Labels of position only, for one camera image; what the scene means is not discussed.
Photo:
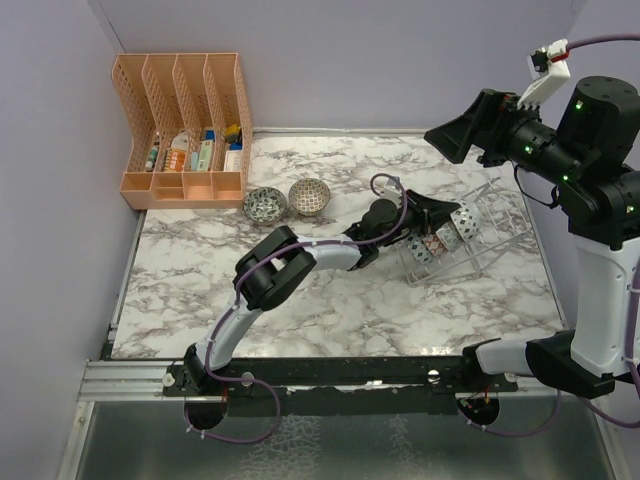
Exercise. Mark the blue triangle pattern bowl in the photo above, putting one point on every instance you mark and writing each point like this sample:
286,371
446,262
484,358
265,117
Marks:
449,236

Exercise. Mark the red circle pattern bowl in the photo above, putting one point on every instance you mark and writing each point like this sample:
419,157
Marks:
467,220

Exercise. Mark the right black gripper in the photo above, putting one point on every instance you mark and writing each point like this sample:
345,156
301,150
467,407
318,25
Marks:
484,124

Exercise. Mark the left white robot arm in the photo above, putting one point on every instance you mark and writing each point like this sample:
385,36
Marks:
270,273

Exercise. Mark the orange plastic desk organizer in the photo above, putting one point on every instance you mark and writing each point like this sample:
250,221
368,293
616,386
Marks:
191,129

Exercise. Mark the white wire dish rack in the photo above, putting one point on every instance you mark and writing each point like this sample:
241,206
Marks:
505,224

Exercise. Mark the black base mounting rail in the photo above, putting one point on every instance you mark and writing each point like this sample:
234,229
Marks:
312,386

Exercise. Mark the blue floral pattern bowl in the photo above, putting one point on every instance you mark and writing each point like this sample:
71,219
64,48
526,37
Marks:
419,250

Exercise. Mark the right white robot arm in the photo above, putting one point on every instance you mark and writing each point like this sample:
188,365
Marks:
587,360

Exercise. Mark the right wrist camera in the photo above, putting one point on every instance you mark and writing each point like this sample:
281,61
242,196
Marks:
549,70

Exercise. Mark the red geometric pattern bowl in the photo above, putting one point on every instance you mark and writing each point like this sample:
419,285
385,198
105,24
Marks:
435,246

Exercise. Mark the brown tile pattern bowl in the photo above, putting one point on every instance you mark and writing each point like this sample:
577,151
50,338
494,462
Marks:
309,196

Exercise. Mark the green leaf pattern bowl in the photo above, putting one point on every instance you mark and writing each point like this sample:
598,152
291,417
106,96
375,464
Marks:
265,205

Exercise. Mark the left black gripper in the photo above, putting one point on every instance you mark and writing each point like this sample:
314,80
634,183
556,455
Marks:
428,212

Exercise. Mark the items in organizer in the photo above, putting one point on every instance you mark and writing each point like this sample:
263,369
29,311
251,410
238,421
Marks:
202,157

